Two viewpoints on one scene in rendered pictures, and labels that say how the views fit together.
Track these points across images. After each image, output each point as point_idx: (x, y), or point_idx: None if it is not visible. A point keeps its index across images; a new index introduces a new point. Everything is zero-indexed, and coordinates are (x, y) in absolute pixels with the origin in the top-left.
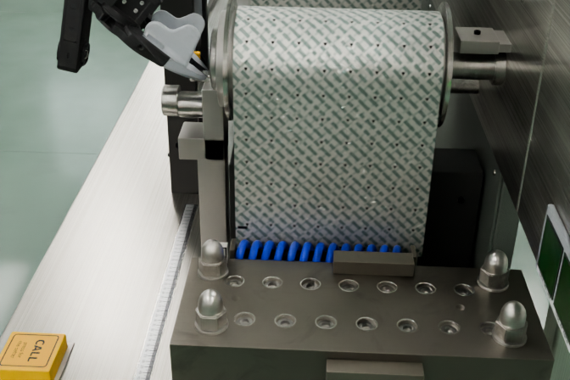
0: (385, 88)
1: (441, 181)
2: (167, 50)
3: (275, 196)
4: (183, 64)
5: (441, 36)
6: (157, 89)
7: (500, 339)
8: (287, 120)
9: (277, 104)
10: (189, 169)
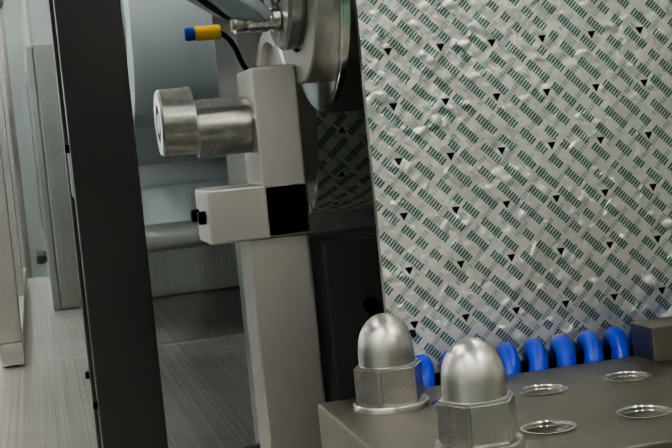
0: None
1: None
2: None
3: (467, 239)
4: None
5: None
6: None
7: None
8: (474, 49)
9: (449, 14)
10: (144, 428)
